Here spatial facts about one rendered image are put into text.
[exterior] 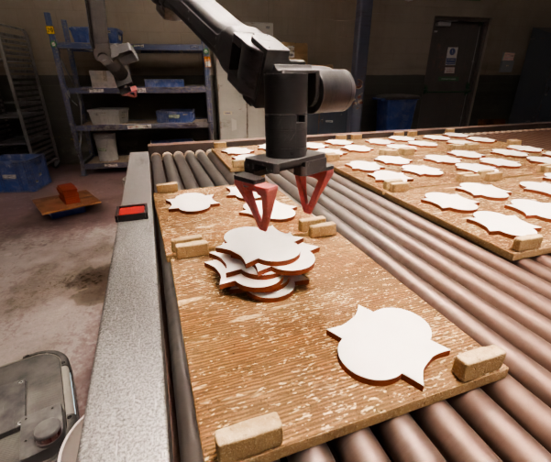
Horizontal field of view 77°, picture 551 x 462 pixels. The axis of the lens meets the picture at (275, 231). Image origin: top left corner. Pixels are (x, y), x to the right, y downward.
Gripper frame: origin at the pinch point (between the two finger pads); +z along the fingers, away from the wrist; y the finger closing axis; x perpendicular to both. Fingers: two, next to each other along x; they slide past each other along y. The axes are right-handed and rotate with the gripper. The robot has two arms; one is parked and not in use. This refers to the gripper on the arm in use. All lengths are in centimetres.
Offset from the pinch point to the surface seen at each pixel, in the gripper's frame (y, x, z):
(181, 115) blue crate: 227, 419, 23
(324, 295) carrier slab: 1.4, -6.6, 11.7
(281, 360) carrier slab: -12.7, -11.4, 11.8
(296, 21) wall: 412, 373, -102
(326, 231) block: 18.6, 6.2, 10.1
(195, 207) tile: 7.5, 38.3, 9.7
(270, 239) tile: 1.0, 4.6, 5.7
